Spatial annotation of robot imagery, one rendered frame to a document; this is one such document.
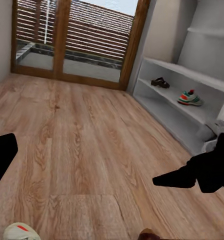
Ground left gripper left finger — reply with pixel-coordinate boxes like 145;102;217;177
0;133;18;181

